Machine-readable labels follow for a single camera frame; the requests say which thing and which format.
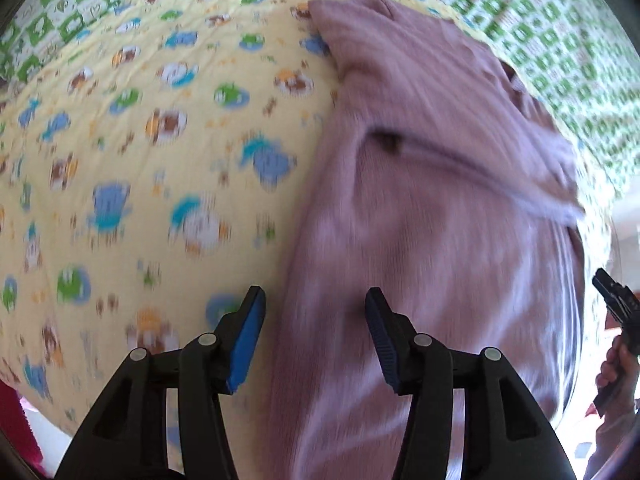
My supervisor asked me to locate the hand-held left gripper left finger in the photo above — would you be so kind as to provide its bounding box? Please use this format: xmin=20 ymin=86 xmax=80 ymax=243
xmin=55 ymin=285 xmax=267 ymax=480

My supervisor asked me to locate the person's right forearm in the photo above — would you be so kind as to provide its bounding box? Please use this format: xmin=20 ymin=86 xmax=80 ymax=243
xmin=582 ymin=397 xmax=640 ymax=480

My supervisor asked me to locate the red cloth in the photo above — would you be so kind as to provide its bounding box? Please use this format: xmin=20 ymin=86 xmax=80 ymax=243
xmin=0 ymin=377 xmax=48 ymax=478

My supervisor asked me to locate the purple knit sweater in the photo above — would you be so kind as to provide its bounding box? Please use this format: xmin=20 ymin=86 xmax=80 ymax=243
xmin=267 ymin=0 xmax=587 ymax=480

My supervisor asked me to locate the yellow bear print blanket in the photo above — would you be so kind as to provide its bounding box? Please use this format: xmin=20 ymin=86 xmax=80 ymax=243
xmin=0 ymin=0 xmax=621 ymax=480

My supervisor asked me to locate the person's right hand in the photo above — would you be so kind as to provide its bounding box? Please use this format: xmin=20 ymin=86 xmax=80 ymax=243
xmin=597 ymin=334 xmax=635 ymax=413

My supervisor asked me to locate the green checkered quilt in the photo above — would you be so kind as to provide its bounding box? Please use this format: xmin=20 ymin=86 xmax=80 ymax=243
xmin=365 ymin=0 xmax=640 ymax=201

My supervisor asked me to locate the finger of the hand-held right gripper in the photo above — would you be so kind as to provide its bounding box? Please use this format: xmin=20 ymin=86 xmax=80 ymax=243
xmin=592 ymin=267 xmax=640 ymax=357

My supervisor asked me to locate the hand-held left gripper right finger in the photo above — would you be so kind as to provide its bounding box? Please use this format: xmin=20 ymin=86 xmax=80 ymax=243
xmin=365 ymin=287 xmax=576 ymax=480

